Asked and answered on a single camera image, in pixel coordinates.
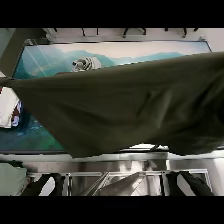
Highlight dark olive green shirt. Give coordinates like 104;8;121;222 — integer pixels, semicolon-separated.
0;51;224;159

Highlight white garment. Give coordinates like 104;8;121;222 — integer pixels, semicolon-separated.
0;85;24;130

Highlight pale green garment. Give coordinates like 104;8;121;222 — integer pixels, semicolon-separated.
0;161;28;197

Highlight silver frame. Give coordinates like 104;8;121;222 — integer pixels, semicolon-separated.
0;151;224;197

